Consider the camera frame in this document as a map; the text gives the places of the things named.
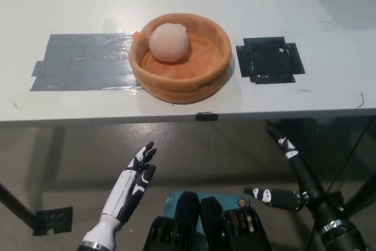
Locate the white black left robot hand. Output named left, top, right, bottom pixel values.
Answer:
left=82, top=141, right=157, bottom=243

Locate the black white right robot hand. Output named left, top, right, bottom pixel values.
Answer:
left=243, top=136, right=349, bottom=236

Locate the pale pink dumpling plush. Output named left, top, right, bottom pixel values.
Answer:
left=148, top=22, right=189, bottom=62

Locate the black teal robot torso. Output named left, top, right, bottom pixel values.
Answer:
left=143, top=190, right=273, bottom=251

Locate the orange soft round basket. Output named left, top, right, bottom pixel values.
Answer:
left=128, top=12, right=232, bottom=105

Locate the black slanted table leg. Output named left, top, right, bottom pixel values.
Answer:
left=0, top=184, right=39, bottom=230
left=344, top=170, right=376, bottom=214

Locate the black tape patch square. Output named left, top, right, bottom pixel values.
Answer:
left=235, top=36, right=306, bottom=85

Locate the grey duct tape patch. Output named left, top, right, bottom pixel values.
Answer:
left=28, top=32, right=145, bottom=93

